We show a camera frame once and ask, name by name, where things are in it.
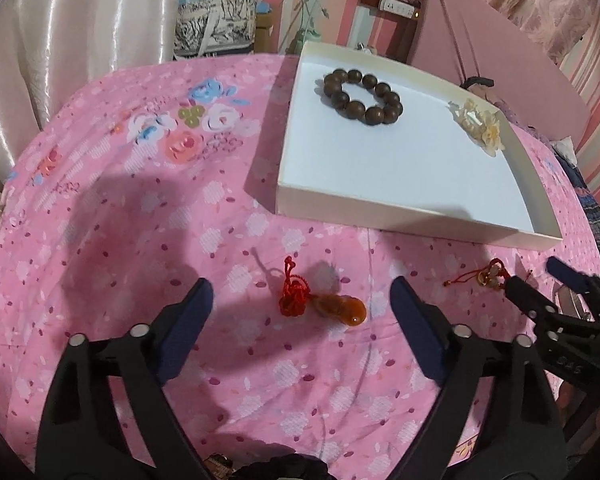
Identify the white power strip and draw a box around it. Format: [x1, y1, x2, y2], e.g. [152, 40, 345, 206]
[378, 0, 421, 18]

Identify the cream flower scrunchie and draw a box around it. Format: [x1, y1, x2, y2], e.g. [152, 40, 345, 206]
[447, 100, 508, 158]

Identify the pink floral bedsheet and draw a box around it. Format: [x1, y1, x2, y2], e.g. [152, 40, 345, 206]
[0, 52, 600, 480]

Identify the brown storage box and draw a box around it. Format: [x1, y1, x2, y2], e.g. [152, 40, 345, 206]
[255, 10, 277, 53]

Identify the white satin curtain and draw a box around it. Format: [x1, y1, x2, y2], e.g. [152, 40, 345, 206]
[0, 0, 221, 196]

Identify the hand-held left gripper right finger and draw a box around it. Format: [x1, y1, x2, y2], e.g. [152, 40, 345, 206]
[390, 276, 567, 480]

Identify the white shallow box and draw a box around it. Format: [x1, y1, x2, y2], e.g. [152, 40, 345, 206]
[276, 41, 564, 251]

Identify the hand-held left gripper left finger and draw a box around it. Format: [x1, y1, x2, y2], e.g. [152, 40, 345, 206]
[36, 277, 216, 480]

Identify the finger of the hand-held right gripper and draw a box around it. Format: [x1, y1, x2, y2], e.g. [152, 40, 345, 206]
[502, 275, 568, 341]
[546, 256, 600, 328]

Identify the black and white tote bag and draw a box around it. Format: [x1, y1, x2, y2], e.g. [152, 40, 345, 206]
[174, 0, 258, 58]

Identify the dark blue patterned blanket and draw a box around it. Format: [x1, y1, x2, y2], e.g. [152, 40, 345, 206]
[555, 150, 600, 281]

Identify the pink headboard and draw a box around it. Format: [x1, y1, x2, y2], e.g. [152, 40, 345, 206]
[411, 0, 593, 141]

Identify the amber pendant with red knot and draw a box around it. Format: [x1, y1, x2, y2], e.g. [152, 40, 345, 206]
[278, 256, 367, 328]

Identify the red cord charm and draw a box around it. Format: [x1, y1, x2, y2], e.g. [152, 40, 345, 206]
[444, 258, 513, 291]

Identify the brown wooden bead bracelet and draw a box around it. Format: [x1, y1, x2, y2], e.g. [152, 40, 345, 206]
[323, 67, 404, 125]

